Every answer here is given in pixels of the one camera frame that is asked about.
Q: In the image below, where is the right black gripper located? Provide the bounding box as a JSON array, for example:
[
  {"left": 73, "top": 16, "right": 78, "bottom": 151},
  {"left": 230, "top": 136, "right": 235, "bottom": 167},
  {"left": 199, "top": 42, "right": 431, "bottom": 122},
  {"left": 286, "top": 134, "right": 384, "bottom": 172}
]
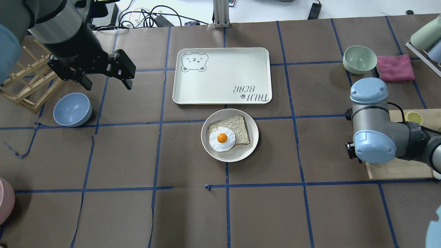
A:
[{"left": 345, "top": 142, "right": 362, "bottom": 163}]

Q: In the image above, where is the wooden dish rack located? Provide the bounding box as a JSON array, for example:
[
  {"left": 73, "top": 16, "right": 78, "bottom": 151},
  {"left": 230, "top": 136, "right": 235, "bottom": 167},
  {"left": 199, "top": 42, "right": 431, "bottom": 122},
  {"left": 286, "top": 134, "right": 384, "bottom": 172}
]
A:
[{"left": 0, "top": 39, "right": 62, "bottom": 114}]

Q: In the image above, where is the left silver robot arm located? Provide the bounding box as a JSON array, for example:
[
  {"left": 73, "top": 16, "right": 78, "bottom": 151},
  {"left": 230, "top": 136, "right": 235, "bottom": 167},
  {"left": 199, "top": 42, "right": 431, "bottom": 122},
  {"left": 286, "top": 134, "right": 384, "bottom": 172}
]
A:
[{"left": 0, "top": 0, "right": 136, "bottom": 91}]

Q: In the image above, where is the blue bowl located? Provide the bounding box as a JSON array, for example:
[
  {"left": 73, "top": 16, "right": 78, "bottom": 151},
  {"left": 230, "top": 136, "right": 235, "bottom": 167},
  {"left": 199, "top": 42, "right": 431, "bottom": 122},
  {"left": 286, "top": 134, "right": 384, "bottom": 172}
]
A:
[{"left": 52, "top": 92, "right": 93, "bottom": 127}]

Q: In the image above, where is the wooden cutting board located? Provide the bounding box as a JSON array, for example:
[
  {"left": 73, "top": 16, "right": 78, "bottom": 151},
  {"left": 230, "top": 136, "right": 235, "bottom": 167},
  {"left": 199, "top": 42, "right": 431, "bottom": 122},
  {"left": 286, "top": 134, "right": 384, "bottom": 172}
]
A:
[{"left": 364, "top": 108, "right": 441, "bottom": 179}]

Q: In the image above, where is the black power adapter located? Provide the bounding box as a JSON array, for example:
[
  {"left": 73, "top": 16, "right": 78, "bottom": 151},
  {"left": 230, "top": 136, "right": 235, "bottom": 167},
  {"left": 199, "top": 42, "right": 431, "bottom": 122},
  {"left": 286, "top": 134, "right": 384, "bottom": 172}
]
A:
[{"left": 307, "top": 1, "right": 322, "bottom": 20}]

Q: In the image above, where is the pink cloth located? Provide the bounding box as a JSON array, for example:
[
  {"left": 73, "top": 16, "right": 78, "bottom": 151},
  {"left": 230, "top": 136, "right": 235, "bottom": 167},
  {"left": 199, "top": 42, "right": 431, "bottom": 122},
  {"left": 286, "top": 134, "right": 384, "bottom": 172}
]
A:
[{"left": 376, "top": 54, "right": 415, "bottom": 82}]

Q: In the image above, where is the cream round plate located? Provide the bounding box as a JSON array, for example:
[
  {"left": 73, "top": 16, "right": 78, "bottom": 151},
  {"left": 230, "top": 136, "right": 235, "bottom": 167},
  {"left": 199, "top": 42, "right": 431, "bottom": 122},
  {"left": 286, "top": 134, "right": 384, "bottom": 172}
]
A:
[{"left": 201, "top": 108, "right": 259, "bottom": 162}]

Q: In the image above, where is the green mug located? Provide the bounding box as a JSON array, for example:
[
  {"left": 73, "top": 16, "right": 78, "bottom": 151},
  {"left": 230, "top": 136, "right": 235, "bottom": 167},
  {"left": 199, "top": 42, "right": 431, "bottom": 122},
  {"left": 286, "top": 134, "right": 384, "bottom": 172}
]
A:
[{"left": 410, "top": 17, "right": 441, "bottom": 50}]

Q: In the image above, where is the aluminium frame post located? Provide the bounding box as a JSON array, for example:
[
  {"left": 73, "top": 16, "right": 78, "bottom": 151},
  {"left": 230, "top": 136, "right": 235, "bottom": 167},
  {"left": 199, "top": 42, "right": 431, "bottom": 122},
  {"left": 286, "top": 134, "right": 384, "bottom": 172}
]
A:
[{"left": 213, "top": 0, "right": 230, "bottom": 29}]

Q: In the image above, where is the cream bear tray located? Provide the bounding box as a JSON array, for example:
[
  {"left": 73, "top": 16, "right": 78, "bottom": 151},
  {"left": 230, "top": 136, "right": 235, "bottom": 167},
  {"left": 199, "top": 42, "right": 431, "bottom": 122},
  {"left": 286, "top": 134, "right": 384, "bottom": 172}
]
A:
[{"left": 172, "top": 47, "right": 273, "bottom": 105}]

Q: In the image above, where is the bread slice on plate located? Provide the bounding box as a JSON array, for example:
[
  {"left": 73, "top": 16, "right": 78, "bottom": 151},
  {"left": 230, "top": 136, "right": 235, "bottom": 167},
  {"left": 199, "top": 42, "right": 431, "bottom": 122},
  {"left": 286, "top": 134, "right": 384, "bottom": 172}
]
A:
[{"left": 207, "top": 115, "right": 250, "bottom": 146}]

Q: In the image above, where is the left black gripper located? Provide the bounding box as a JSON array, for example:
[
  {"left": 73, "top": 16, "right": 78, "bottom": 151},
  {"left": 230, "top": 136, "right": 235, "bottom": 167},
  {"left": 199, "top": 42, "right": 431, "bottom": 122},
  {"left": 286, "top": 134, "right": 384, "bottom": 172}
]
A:
[{"left": 48, "top": 49, "right": 136, "bottom": 91}]

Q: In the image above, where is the fried egg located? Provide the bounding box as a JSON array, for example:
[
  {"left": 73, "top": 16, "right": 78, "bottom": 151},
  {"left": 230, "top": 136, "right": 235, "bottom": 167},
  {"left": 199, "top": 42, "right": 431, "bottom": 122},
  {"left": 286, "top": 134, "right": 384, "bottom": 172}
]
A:
[{"left": 208, "top": 126, "right": 236, "bottom": 152}]

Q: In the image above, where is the white wire mug rack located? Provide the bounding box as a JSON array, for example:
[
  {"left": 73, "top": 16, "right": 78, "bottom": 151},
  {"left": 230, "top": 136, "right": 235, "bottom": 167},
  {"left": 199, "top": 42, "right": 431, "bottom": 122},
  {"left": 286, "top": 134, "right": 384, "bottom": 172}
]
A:
[{"left": 406, "top": 41, "right": 441, "bottom": 77}]

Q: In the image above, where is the pink bowl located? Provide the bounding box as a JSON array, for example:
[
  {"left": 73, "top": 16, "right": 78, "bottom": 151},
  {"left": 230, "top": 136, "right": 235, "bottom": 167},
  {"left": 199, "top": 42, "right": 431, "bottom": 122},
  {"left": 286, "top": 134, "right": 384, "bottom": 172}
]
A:
[{"left": 0, "top": 177, "right": 16, "bottom": 225}]

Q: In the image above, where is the green bowl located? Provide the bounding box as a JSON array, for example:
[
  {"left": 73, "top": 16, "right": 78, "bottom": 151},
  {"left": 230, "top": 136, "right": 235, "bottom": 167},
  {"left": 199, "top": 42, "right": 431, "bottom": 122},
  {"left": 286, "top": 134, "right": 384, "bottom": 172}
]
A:
[{"left": 343, "top": 45, "right": 378, "bottom": 75}]

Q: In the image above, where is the lemon half slice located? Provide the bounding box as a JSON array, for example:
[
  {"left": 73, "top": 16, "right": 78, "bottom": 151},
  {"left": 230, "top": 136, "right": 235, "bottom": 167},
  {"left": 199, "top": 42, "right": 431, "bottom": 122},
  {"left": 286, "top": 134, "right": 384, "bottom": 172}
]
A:
[{"left": 404, "top": 111, "right": 424, "bottom": 125}]

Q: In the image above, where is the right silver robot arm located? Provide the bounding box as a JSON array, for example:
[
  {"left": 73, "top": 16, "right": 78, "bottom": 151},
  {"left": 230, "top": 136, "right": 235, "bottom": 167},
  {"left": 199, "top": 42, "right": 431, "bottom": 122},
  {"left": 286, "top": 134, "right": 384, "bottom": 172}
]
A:
[{"left": 345, "top": 77, "right": 441, "bottom": 173}]

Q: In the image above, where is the blue mug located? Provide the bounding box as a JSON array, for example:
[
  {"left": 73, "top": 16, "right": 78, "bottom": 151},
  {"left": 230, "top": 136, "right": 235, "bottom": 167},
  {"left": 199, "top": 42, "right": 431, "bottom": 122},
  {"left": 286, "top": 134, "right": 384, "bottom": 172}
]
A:
[{"left": 427, "top": 40, "right": 441, "bottom": 63}]

